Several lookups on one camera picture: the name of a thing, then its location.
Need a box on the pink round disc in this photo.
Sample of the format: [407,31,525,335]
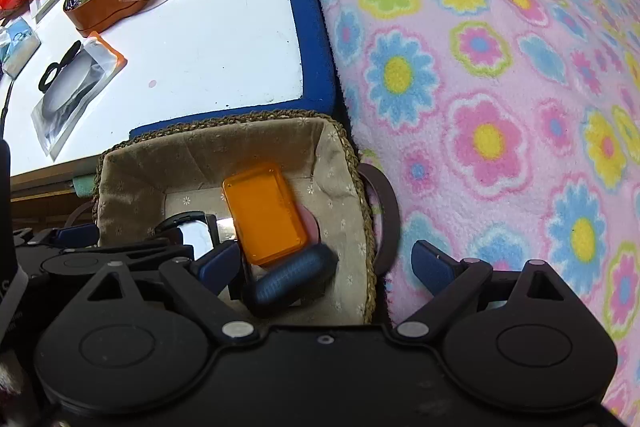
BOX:
[299,206,321,248]

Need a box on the thin black pen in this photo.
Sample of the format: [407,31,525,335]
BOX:
[0,79,15,138]

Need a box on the black loop handled tool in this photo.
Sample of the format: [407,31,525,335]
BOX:
[39,41,82,92]

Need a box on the fabric lined woven basket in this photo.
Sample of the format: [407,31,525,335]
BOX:
[92,109,401,327]

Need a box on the clear packet with orange trim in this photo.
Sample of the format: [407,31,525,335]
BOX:
[31,34,126,158]

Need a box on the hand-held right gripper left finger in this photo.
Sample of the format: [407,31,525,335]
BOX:
[75,241,261,343]

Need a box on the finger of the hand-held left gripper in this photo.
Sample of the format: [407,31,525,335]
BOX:
[95,244,196,269]
[42,224,100,253]

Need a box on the dark blue ribbed cylinder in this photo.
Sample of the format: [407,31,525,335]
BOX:
[242,244,340,319]

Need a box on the small blue print packet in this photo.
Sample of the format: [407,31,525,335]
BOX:
[0,18,42,78]

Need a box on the green foam pad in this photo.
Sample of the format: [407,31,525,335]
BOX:
[72,177,101,198]

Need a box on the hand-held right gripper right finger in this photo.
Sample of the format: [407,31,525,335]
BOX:
[394,241,573,343]

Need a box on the blue felt mat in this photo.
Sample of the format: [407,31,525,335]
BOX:
[129,0,337,142]

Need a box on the orange plastic case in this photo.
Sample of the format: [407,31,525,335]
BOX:
[222,161,310,267]

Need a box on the floral fleece blanket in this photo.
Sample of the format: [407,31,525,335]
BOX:
[295,0,640,427]

